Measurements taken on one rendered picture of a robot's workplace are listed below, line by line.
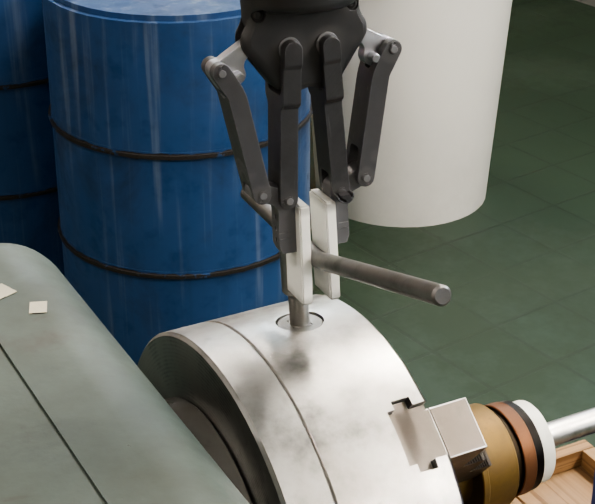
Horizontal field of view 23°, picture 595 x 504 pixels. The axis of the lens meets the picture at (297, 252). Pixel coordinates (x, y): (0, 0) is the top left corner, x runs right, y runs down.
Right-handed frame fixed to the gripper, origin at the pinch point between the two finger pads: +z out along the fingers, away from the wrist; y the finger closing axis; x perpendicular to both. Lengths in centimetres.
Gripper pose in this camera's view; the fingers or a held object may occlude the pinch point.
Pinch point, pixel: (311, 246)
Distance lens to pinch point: 97.3
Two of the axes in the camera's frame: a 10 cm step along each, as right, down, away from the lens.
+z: 0.5, 9.3, 3.7
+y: 9.3, -1.7, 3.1
